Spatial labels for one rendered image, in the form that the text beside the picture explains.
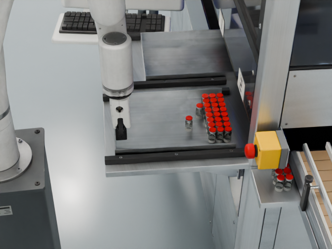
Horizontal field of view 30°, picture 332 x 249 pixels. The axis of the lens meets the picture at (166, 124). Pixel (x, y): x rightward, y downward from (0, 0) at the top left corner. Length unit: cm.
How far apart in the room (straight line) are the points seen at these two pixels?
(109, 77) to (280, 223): 72
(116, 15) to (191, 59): 68
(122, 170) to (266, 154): 40
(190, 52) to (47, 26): 200
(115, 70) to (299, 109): 48
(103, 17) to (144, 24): 96
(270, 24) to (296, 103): 25
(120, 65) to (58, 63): 214
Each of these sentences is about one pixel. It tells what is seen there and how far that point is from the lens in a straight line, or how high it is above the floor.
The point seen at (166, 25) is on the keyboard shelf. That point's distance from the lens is 245.
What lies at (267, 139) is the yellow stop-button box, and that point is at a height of 103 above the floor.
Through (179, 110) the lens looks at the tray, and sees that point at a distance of 190.
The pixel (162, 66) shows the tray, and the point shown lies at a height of 88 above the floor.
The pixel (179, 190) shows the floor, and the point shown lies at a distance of 287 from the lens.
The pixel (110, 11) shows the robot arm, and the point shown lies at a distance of 148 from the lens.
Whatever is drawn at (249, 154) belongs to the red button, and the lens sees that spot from 160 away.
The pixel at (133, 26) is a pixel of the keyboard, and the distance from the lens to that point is 240.
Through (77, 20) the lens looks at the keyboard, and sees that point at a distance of 246.
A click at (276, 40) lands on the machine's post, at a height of 129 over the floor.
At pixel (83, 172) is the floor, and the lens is 297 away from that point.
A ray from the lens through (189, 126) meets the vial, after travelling 181.
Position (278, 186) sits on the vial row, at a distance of 167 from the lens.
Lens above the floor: 208
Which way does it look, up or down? 40 degrees down
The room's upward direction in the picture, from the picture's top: 1 degrees clockwise
